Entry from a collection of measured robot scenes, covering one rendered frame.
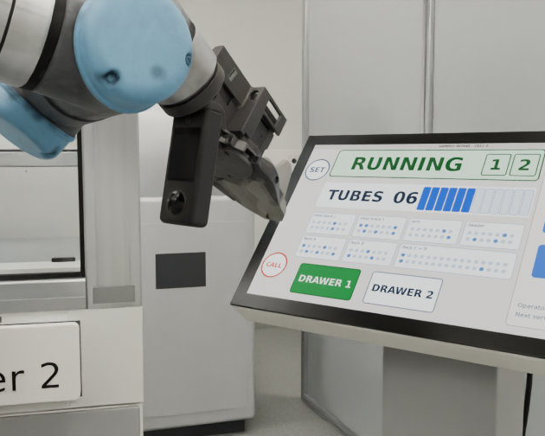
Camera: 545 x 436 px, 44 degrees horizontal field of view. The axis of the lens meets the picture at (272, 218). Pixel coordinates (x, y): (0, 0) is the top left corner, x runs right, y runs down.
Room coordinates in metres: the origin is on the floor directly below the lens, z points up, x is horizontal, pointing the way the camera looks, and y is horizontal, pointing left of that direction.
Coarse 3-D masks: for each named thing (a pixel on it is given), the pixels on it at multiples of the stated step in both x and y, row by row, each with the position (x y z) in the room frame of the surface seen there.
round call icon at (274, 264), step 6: (270, 252) 0.95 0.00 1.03; (276, 252) 0.95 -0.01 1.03; (282, 252) 0.94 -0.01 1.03; (264, 258) 0.95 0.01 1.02; (270, 258) 0.94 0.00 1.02; (276, 258) 0.94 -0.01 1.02; (282, 258) 0.93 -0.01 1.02; (288, 258) 0.93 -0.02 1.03; (264, 264) 0.94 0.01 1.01; (270, 264) 0.94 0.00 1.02; (276, 264) 0.93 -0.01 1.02; (282, 264) 0.93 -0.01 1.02; (264, 270) 0.93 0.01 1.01; (270, 270) 0.93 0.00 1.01; (276, 270) 0.92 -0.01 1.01; (282, 270) 0.92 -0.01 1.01; (258, 276) 0.93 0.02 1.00; (264, 276) 0.93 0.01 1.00; (270, 276) 0.92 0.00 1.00; (276, 276) 0.92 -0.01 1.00; (282, 276) 0.91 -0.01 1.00
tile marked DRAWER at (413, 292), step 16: (384, 272) 0.84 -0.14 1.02; (368, 288) 0.83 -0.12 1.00; (384, 288) 0.82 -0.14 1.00; (400, 288) 0.81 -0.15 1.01; (416, 288) 0.80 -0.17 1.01; (432, 288) 0.79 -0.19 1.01; (368, 304) 0.82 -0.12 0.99; (384, 304) 0.81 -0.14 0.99; (400, 304) 0.80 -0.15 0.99; (416, 304) 0.79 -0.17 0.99; (432, 304) 0.78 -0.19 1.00
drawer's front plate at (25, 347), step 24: (0, 336) 0.92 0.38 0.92; (24, 336) 0.93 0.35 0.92; (48, 336) 0.93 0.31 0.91; (72, 336) 0.94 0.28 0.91; (0, 360) 0.92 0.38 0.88; (24, 360) 0.93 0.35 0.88; (48, 360) 0.93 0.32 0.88; (72, 360) 0.94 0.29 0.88; (0, 384) 0.92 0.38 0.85; (24, 384) 0.93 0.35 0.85; (48, 384) 0.93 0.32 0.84; (72, 384) 0.94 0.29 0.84
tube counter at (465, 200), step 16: (400, 192) 0.91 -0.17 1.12; (416, 192) 0.90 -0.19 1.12; (432, 192) 0.89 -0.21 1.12; (448, 192) 0.87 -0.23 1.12; (464, 192) 0.86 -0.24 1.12; (480, 192) 0.85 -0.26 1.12; (496, 192) 0.84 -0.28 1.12; (512, 192) 0.83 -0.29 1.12; (528, 192) 0.82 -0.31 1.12; (400, 208) 0.89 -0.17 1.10; (416, 208) 0.88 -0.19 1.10; (432, 208) 0.87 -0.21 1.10; (448, 208) 0.86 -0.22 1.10; (464, 208) 0.85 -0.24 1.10; (480, 208) 0.83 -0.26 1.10; (496, 208) 0.82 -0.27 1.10; (512, 208) 0.81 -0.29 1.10; (528, 208) 0.80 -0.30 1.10
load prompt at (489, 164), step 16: (336, 160) 1.01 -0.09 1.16; (352, 160) 1.00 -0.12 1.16; (368, 160) 0.98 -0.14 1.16; (384, 160) 0.97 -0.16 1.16; (400, 160) 0.95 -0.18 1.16; (416, 160) 0.94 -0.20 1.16; (432, 160) 0.92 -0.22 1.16; (448, 160) 0.91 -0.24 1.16; (464, 160) 0.90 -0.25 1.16; (480, 160) 0.89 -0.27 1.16; (496, 160) 0.87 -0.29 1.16; (512, 160) 0.86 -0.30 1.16; (528, 160) 0.85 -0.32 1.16; (336, 176) 0.99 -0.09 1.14; (352, 176) 0.98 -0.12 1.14; (368, 176) 0.96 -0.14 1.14; (384, 176) 0.95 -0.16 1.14; (400, 176) 0.93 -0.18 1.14; (416, 176) 0.92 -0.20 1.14; (432, 176) 0.91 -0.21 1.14; (448, 176) 0.89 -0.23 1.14; (464, 176) 0.88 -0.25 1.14; (480, 176) 0.87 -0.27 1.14; (496, 176) 0.86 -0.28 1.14; (512, 176) 0.84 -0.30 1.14; (528, 176) 0.83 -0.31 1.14
